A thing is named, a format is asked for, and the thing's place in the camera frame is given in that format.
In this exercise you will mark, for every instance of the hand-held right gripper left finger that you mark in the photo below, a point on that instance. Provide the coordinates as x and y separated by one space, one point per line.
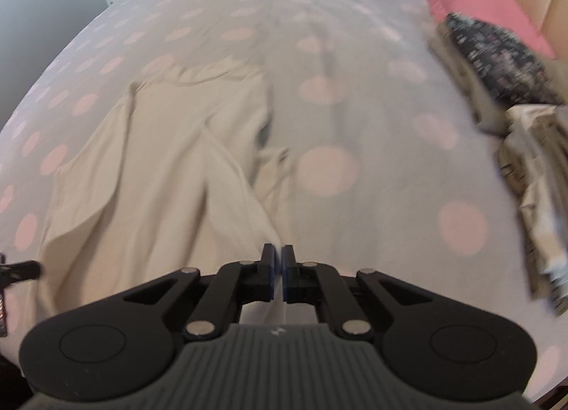
271 274

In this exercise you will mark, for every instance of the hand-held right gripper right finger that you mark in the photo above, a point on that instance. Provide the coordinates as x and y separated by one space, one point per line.
288 274

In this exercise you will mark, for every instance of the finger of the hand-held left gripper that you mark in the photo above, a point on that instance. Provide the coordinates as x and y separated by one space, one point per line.
22 268

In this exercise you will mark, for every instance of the beige garment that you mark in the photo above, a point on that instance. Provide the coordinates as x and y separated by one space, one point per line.
155 179

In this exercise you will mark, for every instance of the grey pink-dotted bed sheet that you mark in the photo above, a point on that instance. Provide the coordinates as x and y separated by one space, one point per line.
364 134

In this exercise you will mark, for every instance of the beige patterned cloth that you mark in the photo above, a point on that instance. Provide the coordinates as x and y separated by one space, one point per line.
539 188

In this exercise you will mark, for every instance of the dark patterned cloth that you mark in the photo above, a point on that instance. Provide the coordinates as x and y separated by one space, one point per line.
497 54

